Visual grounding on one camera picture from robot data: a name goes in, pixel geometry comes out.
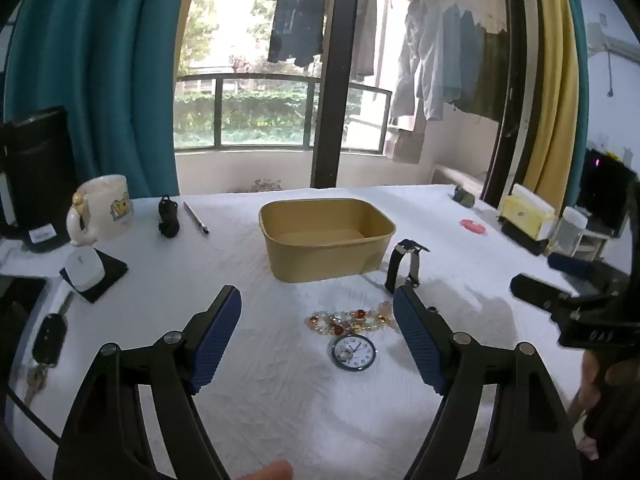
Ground silver black pen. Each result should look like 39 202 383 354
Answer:
183 201 210 235

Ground small white device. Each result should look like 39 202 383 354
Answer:
65 250 106 292

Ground dark olive hanging garment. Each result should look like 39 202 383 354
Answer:
457 25 508 122

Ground yellow curtain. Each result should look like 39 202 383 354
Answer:
522 0 581 208

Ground black square pad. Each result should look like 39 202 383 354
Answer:
60 248 129 304

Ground narrow teal curtain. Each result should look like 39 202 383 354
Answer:
557 0 591 201

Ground wide teal curtain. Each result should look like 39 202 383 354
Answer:
2 0 188 198

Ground round white dial watch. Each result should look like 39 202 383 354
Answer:
329 332 377 372

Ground black strap wristwatch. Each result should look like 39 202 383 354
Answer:
384 239 431 295

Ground cream cartoon bear mug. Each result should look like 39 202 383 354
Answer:
66 174 134 247

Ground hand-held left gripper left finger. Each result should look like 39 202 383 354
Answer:
52 285 243 480

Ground cardboard box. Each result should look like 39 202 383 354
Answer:
385 127 426 164

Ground tan paper box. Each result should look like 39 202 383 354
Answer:
258 198 397 285

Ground dark hanging shirt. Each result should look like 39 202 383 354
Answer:
267 0 333 68

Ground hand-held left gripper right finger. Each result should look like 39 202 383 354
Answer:
392 285 583 480

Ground black car key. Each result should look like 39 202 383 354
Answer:
31 312 68 367

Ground light grey hanging shirt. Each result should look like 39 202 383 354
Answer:
389 0 445 123

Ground white jar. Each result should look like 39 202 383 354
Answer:
554 206 590 256

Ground person's right hand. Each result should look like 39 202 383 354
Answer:
572 350 606 423

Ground black window post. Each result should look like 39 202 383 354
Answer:
310 0 363 189

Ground white balcony unit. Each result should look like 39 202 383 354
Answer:
431 162 488 198

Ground grey hanging garment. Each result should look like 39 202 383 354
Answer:
350 0 378 81

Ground blue hanging shirt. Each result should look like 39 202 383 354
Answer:
442 2 485 106

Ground amber red bead bracelet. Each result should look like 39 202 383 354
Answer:
306 309 373 337

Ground metal keys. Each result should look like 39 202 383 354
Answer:
22 365 48 406

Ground black cable bundle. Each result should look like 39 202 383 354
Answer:
157 195 180 239

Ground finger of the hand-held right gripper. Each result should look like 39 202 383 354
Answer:
547 252 596 279
510 274 621 348

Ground person's left hand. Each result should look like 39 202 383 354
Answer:
237 460 293 480

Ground black door frame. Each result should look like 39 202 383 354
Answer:
482 0 533 208

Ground black cylindrical appliance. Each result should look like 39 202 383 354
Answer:
0 106 81 253

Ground black balcony railing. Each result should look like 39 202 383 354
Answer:
175 74 393 153

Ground yellow box in black holder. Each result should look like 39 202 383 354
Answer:
500 183 557 256

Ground black monitor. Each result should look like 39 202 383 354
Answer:
575 147 638 233

